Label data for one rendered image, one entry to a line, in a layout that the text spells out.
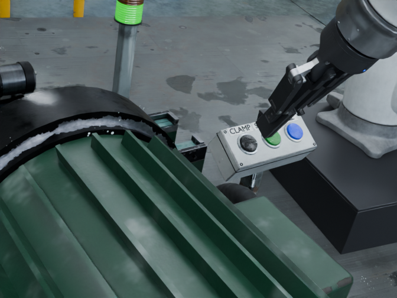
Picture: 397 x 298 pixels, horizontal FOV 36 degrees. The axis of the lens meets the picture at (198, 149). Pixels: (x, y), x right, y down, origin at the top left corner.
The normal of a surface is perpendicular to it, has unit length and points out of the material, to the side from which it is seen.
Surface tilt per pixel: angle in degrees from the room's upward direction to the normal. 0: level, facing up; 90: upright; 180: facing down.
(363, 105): 98
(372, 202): 2
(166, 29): 0
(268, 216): 0
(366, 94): 94
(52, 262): 40
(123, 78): 90
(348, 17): 90
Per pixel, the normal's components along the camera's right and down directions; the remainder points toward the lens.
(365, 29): -0.58, 0.53
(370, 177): 0.13, -0.83
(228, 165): -0.81, 0.20
